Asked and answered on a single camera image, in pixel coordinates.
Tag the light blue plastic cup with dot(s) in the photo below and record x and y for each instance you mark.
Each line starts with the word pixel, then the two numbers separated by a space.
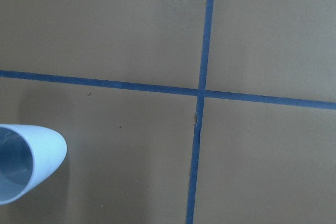
pixel 29 155

